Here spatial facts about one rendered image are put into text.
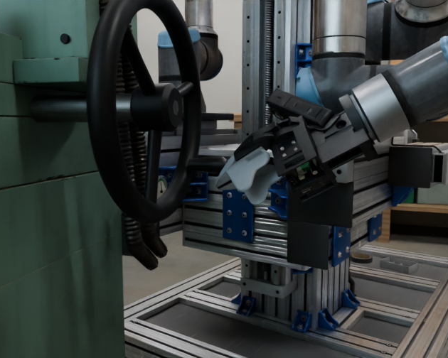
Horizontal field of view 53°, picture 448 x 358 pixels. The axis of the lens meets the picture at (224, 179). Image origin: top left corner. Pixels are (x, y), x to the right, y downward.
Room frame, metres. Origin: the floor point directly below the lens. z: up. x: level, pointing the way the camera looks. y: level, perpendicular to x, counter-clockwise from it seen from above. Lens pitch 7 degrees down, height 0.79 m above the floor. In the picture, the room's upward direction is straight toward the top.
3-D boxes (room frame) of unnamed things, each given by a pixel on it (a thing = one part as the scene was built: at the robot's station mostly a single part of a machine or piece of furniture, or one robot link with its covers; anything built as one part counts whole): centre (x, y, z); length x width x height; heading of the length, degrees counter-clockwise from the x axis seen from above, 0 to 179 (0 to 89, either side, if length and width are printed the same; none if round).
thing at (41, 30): (0.65, 0.21, 0.91); 0.15 x 0.14 x 0.09; 164
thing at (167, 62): (1.29, 0.12, 0.98); 0.13 x 0.12 x 0.14; 159
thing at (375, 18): (0.99, -0.29, 0.98); 0.13 x 0.12 x 0.14; 70
